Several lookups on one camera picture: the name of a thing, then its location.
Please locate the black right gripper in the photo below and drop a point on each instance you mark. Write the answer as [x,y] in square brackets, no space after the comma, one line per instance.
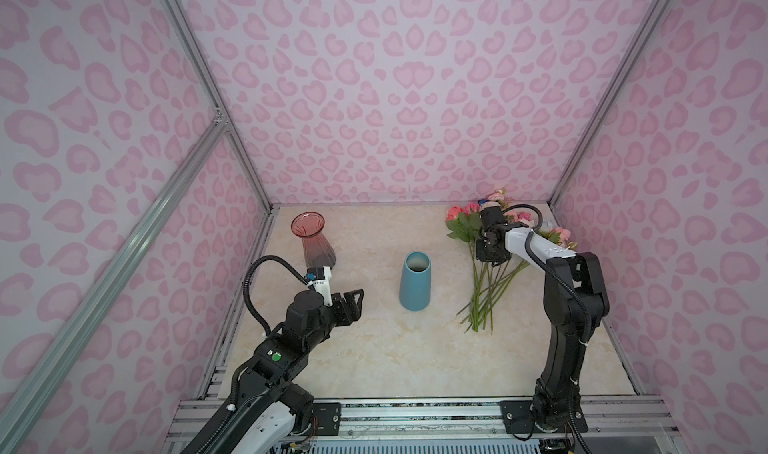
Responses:
[482,257]

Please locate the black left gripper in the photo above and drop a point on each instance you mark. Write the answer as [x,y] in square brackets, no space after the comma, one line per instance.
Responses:
[354,310]

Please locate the teal ceramic vase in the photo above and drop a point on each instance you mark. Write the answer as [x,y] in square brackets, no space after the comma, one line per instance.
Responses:
[416,281]

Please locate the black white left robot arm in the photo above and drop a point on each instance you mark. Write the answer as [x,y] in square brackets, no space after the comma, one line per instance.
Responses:
[265,405]

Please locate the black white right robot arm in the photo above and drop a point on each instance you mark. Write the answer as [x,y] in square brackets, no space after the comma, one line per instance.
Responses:
[574,299]

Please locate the bunch of artificial flowers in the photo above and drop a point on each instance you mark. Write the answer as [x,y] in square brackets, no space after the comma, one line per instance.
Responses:
[493,273]

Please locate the red ribbed glass vase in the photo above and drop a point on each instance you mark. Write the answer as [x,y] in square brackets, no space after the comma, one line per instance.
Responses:
[318,252]

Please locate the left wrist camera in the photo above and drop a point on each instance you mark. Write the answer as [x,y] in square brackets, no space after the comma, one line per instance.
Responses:
[318,280]

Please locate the aluminium frame left diagonal bar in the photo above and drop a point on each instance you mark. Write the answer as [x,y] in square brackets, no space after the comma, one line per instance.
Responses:
[39,387]

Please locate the aluminium frame right corner post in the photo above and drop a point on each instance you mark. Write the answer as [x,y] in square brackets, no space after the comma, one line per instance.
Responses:
[646,30]

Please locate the aluminium frame corner post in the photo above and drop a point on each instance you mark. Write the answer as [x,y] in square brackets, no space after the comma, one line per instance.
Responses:
[646,30]
[180,24]

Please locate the aluminium frame left corner post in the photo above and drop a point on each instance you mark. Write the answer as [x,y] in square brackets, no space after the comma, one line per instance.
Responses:
[180,24]

